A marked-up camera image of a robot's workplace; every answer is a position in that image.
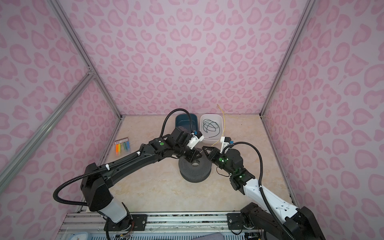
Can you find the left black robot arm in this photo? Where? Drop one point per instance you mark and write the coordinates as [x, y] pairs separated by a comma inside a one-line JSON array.
[[97, 180]]

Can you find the dark teal plastic tray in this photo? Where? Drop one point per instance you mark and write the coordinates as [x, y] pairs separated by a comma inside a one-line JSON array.
[[183, 121]]

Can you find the white plastic tray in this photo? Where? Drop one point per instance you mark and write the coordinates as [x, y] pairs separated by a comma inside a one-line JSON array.
[[212, 127]]

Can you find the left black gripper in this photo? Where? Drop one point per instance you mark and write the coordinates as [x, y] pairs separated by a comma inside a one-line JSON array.
[[194, 155]]

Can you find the right aluminium frame strut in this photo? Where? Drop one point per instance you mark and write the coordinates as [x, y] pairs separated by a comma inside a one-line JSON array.
[[303, 21]]

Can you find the black perforated cable spool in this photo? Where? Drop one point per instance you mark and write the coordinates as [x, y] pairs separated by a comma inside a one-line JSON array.
[[197, 171]]

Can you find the diagonal aluminium frame strut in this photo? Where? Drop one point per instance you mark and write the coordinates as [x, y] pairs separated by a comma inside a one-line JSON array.
[[21, 157]]

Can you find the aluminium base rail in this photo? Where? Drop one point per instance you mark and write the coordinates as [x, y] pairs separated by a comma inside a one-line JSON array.
[[163, 226]]

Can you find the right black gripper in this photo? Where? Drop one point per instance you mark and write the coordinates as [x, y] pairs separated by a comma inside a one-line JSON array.
[[213, 155]]

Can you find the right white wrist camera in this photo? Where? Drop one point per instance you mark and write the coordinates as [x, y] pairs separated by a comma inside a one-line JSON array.
[[225, 141]]

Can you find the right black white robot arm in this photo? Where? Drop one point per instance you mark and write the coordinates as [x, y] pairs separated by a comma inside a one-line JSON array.
[[268, 212]]

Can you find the left aluminium frame strut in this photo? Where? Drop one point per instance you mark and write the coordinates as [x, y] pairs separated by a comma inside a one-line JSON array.
[[79, 46]]

